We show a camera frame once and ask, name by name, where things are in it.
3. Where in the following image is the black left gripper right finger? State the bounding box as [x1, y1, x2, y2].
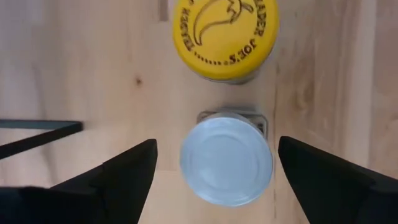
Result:
[277, 136, 398, 224]

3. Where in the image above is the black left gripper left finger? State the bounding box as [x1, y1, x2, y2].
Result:
[0, 139, 159, 224]

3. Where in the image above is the bagel sesame jar white lid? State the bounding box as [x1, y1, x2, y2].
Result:
[179, 108, 275, 208]

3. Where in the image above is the crunchy onion bottle yellow lid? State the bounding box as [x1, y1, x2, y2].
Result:
[172, 0, 280, 85]

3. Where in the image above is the wooden shelf riser black frame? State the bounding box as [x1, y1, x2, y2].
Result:
[0, 0, 85, 161]

